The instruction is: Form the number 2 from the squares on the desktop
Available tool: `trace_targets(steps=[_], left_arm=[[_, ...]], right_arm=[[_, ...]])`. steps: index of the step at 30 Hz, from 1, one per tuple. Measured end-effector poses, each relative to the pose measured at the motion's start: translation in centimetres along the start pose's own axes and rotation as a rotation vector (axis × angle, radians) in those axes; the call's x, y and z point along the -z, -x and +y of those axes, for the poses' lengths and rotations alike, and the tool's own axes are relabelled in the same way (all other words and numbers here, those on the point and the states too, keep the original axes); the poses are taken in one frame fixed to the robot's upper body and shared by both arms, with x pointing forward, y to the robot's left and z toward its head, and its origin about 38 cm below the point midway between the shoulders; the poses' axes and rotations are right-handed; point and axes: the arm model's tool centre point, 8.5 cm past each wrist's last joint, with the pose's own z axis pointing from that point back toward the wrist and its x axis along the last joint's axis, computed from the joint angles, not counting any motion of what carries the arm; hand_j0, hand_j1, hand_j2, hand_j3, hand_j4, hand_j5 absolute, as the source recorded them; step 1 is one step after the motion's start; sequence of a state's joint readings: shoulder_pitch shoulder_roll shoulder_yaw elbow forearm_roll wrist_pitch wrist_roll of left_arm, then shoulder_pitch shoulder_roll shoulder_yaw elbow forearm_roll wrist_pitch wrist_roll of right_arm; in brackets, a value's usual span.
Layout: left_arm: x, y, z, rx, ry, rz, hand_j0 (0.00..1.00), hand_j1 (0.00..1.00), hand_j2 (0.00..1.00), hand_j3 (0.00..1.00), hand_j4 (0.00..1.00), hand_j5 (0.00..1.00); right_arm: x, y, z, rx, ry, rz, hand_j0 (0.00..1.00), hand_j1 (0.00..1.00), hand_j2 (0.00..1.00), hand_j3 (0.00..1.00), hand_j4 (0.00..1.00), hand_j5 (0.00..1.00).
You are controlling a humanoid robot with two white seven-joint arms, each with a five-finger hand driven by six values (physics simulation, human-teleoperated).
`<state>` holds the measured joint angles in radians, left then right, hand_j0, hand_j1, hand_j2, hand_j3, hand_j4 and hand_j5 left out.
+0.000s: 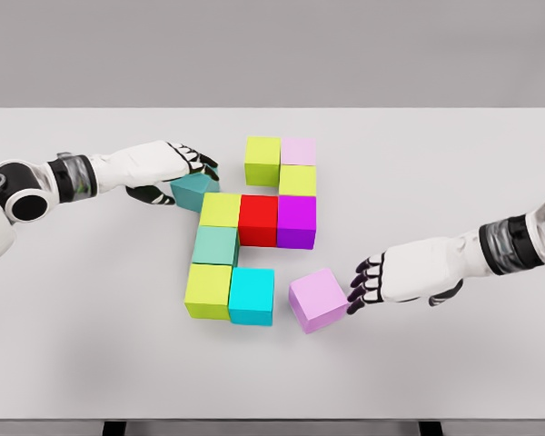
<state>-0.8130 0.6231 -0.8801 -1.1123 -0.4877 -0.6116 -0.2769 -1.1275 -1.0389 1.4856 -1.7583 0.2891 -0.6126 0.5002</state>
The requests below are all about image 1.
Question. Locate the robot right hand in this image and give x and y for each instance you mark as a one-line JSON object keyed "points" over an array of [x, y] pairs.
{"points": [[409, 277]]}

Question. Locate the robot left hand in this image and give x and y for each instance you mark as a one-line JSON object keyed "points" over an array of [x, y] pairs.
{"points": [[154, 165]]}

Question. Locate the teal cube block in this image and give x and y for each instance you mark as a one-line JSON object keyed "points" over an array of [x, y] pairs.
{"points": [[193, 190]]}

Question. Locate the pink cube block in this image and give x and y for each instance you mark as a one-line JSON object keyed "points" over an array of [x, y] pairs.
{"points": [[318, 300], [298, 151]]}

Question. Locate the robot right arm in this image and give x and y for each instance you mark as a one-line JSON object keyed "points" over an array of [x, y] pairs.
{"points": [[513, 243]]}

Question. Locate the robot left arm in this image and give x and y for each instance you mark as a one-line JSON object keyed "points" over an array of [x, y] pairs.
{"points": [[50, 186]]}

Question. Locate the yellow-green cube block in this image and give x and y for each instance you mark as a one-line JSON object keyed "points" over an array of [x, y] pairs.
{"points": [[297, 181], [262, 159], [207, 290], [220, 210]]}

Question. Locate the mint green cube block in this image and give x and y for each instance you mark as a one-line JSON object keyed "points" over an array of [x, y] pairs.
{"points": [[214, 245]]}

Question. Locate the red cube block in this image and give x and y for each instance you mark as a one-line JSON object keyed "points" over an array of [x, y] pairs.
{"points": [[258, 220]]}

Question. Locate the purple cube block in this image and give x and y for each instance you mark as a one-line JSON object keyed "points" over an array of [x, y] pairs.
{"points": [[296, 221]]}

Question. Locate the cyan cube block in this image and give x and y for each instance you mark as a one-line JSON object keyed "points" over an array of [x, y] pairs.
{"points": [[251, 296]]}

